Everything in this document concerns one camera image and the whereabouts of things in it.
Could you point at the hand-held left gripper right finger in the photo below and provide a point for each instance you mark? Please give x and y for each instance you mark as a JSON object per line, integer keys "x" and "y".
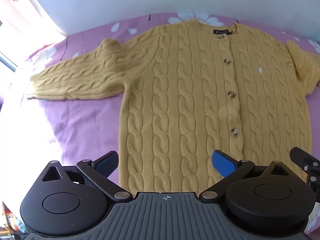
{"x": 225, "y": 165}

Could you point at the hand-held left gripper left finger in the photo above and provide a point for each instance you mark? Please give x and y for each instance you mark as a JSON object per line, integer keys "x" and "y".
{"x": 107, "y": 164}

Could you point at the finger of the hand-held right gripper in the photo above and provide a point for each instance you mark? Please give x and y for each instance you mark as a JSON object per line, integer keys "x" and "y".
{"x": 299, "y": 156}

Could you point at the pink floral bed sheet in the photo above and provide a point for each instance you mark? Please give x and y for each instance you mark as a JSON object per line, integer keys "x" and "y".
{"x": 82, "y": 127}

